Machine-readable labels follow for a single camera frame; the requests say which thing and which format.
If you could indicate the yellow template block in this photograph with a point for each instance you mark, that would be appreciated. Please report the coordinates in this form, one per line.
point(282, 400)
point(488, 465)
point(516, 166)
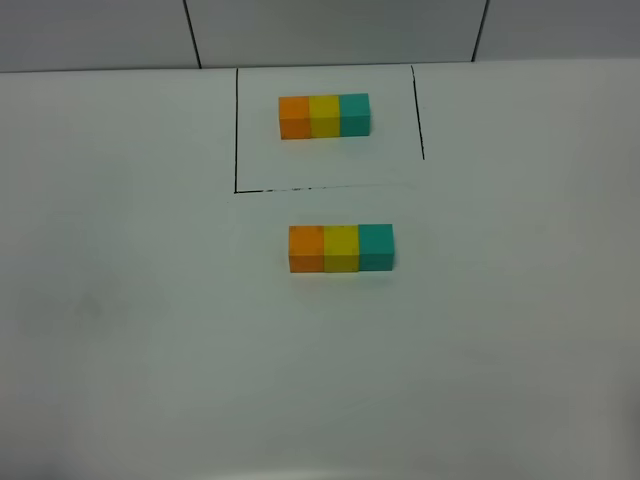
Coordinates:
point(324, 116)

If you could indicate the orange template block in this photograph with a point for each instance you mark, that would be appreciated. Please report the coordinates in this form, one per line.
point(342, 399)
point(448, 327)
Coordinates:
point(294, 117)

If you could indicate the green template block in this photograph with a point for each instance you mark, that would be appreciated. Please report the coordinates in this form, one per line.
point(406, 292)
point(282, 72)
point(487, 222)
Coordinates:
point(355, 115)

